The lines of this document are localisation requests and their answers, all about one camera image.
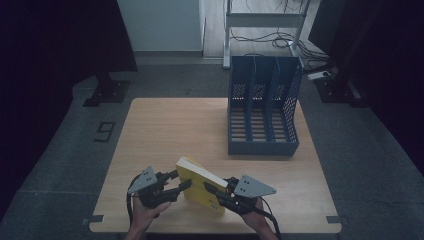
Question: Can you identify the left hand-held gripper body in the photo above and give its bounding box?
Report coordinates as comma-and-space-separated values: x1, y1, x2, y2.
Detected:
127, 165, 172, 210

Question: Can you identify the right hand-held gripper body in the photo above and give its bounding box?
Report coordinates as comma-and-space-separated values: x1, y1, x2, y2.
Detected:
223, 174, 278, 216

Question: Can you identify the yellow book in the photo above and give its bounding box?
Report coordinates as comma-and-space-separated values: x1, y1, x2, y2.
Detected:
175, 154, 230, 215

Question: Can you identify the person's left hand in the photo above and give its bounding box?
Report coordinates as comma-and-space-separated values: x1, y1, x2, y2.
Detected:
131, 195, 172, 232

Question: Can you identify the person's right hand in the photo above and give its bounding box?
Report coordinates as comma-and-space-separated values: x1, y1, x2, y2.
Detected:
240, 197, 268, 232

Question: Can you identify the blue file rack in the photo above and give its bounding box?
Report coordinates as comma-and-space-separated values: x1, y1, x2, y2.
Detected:
227, 55, 305, 157

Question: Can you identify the black stand base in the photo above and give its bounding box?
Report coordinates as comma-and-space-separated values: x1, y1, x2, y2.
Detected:
82, 71, 131, 108
314, 66, 369, 108

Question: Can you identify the white power strip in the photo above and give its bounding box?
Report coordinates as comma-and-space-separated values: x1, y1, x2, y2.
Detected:
306, 70, 332, 82

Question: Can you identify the white cabinet panel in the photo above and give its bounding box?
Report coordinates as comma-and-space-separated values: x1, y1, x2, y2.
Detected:
116, 0, 207, 53

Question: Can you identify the dark curtain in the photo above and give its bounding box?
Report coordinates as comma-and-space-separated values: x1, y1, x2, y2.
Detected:
0, 0, 139, 221
308, 0, 424, 176

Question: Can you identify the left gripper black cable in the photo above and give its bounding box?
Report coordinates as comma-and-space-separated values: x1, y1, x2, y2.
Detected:
125, 174, 142, 225

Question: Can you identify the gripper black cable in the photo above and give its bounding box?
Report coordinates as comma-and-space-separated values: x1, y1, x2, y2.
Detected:
125, 174, 142, 225
250, 195, 283, 240

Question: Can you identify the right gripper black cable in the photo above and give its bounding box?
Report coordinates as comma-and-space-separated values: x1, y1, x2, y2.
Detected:
250, 195, 283, 240

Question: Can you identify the tangle of black floor cables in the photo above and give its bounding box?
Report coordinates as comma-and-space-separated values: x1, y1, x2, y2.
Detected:
229, 27, 330, 64

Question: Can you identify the white metal desk frame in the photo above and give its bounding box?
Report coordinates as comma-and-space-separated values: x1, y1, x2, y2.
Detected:
222, 0, 312, 70

